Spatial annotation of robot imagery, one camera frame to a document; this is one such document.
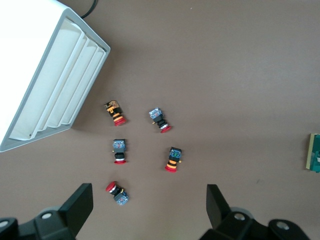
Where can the white slotted bin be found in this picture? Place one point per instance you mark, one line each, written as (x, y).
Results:
(25, 37)

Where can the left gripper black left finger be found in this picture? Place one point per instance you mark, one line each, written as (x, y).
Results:
(75, 212)

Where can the red button orange striped collar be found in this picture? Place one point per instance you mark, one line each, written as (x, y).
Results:
(173, 160)

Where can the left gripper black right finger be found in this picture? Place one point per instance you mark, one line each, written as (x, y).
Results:
(217, 207)

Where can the red button blue body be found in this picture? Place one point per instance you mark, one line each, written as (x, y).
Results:
(117, 193)
(119, 151)
(160, 120)

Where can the green load switch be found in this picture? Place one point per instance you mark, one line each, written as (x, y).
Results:
(314, 152)

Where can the red button orange body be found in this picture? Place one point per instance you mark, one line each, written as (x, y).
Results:
(115, 113)

